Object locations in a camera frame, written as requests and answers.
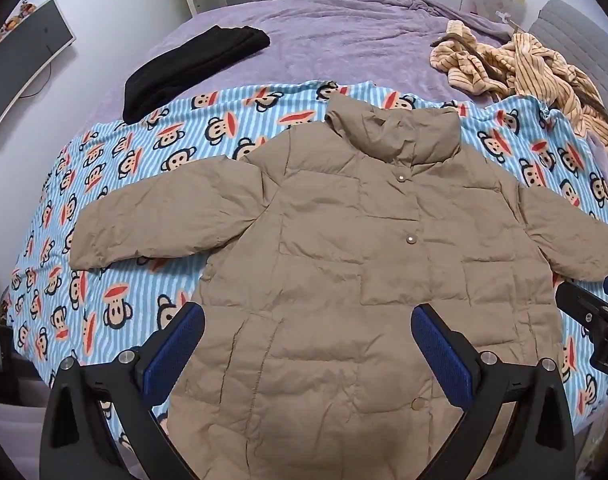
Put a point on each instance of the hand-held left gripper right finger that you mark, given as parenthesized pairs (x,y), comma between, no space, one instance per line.
(436,350)

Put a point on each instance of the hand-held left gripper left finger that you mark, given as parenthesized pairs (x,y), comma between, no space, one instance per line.
(176,347)

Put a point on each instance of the khaki puffer jacket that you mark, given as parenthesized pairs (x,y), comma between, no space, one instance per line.
(334,260)

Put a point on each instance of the blue striped monkey blanket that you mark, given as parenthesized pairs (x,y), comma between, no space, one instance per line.
(133,160)

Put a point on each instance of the beige striped fleece garment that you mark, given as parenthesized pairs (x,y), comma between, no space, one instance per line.
(534,70)

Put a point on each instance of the grey quilted headboard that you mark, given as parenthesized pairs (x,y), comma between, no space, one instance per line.
(579,40)

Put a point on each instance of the black folded garment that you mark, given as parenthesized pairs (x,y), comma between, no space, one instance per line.
(183,65)

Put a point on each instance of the white plastic hanger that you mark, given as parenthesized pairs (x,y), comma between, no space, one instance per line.
(504,17)

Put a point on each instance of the white curved monitor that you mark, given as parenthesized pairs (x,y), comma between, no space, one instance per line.
(18,70)

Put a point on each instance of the purple bedspread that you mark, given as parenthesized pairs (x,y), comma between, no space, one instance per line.
(334,40)

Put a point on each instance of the small figurines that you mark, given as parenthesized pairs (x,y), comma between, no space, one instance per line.
(18,17)

